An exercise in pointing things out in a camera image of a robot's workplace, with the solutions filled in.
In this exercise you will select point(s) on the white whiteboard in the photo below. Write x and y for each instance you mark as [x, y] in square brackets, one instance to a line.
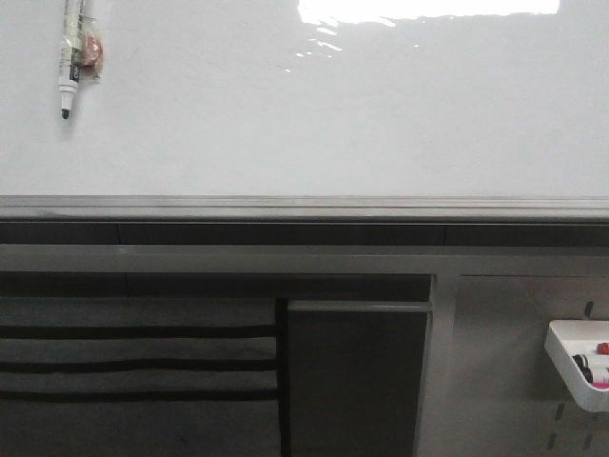
[303, 98]

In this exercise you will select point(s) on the grey whiteboard marker ledge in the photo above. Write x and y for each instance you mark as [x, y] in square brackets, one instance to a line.
[351, 209]

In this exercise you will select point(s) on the dark grey cabinet panel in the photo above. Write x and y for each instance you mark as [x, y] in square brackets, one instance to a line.
[355, 376]

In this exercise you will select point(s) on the grey pegboard panel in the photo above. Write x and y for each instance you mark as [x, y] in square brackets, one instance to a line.
[490, 388]

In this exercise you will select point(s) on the white plastic marker tray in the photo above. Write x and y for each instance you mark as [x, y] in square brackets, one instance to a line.
[566, 338]

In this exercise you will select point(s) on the black capped marker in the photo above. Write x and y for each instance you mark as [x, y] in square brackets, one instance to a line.
[589, 364]

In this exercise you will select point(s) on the red capped marker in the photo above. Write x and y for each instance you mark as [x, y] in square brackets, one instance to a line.
[603, 348]

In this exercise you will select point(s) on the grey fabric organizer with straps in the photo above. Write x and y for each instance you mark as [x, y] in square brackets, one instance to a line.
[90, 376]

